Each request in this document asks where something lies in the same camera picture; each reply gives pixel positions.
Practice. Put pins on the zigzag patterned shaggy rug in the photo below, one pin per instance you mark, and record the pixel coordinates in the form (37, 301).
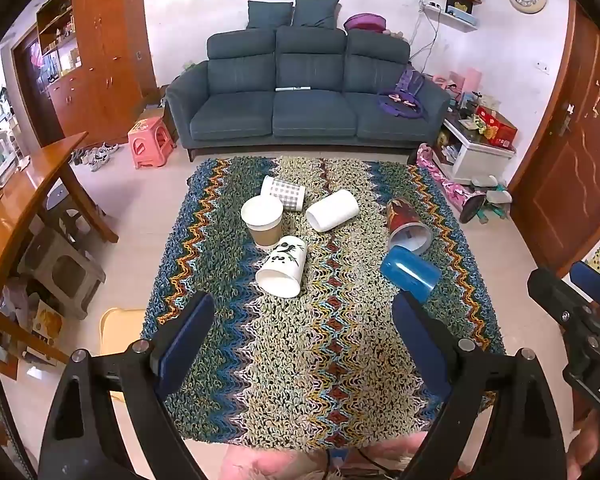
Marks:
(310, 360)

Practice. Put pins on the grey plastic stool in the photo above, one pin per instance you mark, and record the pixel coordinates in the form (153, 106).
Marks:
(67, 207)
(62, 272)

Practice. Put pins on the pink plastic stool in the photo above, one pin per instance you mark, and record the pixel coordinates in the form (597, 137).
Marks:
(150, 142)

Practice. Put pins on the white flat item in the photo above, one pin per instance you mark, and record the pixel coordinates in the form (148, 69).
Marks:
(293, 89)

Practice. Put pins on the pile of shoes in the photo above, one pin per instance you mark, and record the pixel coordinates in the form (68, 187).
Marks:
(97, 155)

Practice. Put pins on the brown paper cup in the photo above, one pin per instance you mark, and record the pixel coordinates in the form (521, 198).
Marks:
(262, 220)

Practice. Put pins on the teal toy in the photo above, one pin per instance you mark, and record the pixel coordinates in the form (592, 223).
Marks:
(497, 200)

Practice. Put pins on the brown cardboard box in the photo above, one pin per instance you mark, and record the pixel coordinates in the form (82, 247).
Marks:
(152, 114)

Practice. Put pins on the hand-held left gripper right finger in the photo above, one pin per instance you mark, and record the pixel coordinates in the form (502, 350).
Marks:
(420, 340)

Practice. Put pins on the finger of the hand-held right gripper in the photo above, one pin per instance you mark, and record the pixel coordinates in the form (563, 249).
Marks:
(562, 300)
(592, 280)

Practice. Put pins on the person's right hand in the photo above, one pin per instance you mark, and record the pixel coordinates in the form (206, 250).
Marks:
(584, 442)

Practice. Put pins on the checkered cup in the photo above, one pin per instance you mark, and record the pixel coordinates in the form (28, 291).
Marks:
(285, 194)

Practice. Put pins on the purple backpack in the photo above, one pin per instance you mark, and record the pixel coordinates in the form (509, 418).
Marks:
(405, 97)

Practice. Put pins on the wooden wardrobe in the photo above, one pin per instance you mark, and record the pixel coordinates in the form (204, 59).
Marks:
(107, 50)

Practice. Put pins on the pink printed scooter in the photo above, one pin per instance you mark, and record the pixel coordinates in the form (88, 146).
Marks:
(450, 187)

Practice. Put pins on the wooden table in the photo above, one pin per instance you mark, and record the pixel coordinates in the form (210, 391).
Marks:
(25, 195)

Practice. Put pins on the blue plastic cup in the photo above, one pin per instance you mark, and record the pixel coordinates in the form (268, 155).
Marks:
(410, 272)

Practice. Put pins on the white side table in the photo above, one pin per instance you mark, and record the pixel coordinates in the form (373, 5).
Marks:
(475, 157)

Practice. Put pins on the pink toy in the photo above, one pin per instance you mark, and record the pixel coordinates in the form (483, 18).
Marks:
(457, 80)

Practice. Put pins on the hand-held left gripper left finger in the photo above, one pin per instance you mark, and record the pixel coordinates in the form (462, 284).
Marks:
(186, 336)

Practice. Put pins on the red cardboard box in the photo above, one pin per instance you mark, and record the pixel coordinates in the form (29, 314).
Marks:
(497, 127)

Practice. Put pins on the wooden door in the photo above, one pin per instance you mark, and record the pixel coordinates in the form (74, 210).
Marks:
(565, 160)

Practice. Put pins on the dark teal sofa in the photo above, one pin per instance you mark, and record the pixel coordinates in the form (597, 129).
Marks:
(310, 110)

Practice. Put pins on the purple bag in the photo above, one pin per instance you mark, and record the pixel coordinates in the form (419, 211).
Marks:
(365, 22)

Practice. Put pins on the red printed cup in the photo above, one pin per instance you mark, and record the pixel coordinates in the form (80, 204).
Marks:
(405, 222)

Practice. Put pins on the wall socket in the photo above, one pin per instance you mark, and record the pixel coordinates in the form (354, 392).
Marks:
(544, 68)

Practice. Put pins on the person's pink fuzzy clothing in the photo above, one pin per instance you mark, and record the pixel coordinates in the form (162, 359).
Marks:
(275, 462)

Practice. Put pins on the wall shelf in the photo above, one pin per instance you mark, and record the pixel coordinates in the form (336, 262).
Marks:
(457, 7)

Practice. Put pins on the white panda print cup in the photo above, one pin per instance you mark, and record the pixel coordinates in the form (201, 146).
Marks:
(282, 265)

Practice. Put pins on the dark teal cushion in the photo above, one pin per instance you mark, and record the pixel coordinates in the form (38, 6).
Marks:
(314, 11)
(269, 14)

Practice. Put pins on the plain white cup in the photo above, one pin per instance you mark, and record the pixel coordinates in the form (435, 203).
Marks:
(332, 210)

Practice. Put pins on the yellow stool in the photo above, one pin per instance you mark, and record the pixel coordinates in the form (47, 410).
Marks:
(120, 330)

